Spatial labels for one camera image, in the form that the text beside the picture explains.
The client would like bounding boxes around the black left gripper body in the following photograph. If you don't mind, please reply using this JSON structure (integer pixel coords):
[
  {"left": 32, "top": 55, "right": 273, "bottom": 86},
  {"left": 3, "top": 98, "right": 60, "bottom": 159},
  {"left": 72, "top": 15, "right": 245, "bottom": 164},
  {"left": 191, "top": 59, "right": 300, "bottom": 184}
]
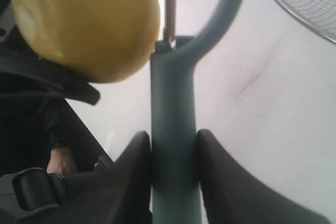
[{"left": 1, "top": 0, "right": 21, "bottom": 51}]

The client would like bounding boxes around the black leader arm handle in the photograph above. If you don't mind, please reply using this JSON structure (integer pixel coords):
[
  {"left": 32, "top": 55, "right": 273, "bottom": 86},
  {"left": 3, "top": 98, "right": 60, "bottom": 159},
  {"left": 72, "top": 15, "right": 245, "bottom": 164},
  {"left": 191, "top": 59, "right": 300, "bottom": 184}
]
[{"left": 1, "top": 168, "right": 122, "bottom": 223}]

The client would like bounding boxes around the person's hand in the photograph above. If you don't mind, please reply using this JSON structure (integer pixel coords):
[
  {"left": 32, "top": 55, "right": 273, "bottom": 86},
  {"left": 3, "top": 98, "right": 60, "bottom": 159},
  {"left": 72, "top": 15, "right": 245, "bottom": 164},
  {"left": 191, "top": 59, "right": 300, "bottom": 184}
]
[{"left": 47, "top": 147, "right": 78, "bottom": 175}]

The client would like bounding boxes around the yellow lemon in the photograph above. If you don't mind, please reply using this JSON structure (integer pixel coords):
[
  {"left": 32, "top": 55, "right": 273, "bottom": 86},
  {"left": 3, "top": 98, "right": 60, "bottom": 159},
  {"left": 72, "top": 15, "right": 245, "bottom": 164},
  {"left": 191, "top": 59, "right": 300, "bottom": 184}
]
[{"left": 11, "top": 0, "right": 161, "bottom": 83}]

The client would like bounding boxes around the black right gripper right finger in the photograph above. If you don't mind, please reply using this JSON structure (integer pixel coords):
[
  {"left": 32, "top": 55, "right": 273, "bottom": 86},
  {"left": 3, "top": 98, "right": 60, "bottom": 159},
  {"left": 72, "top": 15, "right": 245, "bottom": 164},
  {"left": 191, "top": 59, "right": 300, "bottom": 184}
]
[{"left": 197, "top": 130, "right": 330, "bottom": 223}]

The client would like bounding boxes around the teal handled peeler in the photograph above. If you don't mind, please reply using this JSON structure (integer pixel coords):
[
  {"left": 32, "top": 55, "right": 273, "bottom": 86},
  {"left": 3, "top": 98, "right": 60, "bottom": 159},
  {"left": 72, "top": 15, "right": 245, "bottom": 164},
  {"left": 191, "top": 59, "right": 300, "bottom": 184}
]
[{"left": 150, "top": 0, "right": 242, "bottom": 223}]

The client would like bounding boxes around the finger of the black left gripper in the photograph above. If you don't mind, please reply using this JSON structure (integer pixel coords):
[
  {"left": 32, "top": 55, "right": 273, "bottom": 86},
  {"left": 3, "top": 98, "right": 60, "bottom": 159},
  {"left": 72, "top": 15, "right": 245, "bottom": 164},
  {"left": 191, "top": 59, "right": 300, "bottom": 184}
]
[{"left": 1, "top": 44, "right": 100, "bottom": 105}]

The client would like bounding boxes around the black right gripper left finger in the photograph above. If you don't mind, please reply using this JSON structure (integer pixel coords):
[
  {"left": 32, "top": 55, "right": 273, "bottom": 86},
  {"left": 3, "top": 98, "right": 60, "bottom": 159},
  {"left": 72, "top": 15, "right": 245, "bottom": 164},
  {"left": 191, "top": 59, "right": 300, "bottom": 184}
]
[{"left": 62, "top": 131, "right": 152, "bottom": 223}]

